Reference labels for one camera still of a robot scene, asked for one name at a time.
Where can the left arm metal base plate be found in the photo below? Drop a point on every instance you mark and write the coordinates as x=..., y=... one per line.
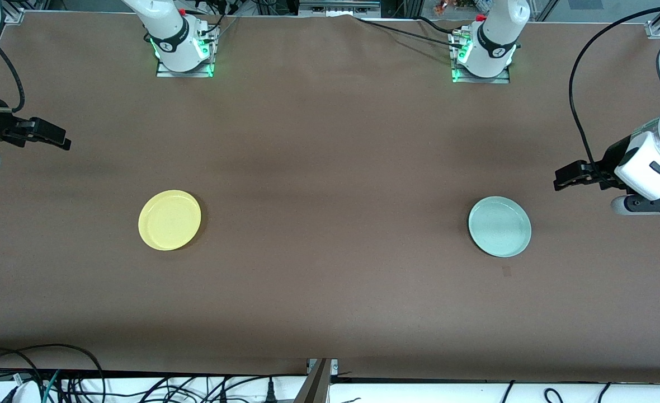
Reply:
x=503, y=78

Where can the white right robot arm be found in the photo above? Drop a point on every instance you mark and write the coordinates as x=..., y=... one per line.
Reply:
x=173, y=33

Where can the pale green plate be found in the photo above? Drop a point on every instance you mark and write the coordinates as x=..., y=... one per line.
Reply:
x=500, y=226

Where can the aluminium corner bracket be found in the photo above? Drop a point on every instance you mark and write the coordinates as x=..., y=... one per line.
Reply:
x=14, y=14
x=655, y=30

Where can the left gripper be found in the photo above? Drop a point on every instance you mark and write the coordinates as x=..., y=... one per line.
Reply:
x=615, y=158

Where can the grey metal rack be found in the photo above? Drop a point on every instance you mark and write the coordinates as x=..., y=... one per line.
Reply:
x=338, y=8

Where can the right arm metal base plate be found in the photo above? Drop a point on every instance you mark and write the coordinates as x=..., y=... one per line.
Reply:
x=204, y=66

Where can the brown table cover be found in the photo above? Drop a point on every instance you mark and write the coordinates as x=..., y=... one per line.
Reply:
x=330, y=168

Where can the yellow plate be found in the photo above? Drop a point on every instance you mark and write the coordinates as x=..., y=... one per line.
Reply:
x=169, y=220

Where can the aluminium frame post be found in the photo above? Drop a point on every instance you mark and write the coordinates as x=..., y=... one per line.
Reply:
x=319, y=386

